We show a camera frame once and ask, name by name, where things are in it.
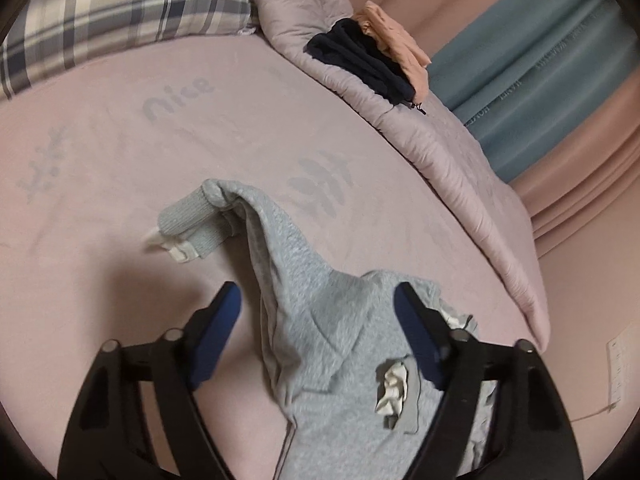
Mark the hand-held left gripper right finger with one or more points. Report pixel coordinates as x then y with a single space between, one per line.
415 330

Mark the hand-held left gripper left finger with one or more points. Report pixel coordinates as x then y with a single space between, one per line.
220 320

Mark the grey sweatshirt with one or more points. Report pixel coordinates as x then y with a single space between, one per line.
320 310

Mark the pink printed bed sheet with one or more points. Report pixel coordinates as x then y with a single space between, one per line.
125 185

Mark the pink quilt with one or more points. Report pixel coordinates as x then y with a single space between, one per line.
425 135

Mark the white power strip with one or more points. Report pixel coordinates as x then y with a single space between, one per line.
616 370

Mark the pink curtain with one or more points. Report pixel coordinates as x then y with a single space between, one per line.
590 185

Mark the dark navy garment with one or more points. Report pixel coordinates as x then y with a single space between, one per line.
360 60

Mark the peach garment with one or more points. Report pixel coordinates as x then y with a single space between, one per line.
395 40

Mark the plaid pillow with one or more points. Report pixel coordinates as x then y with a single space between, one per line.
125 5

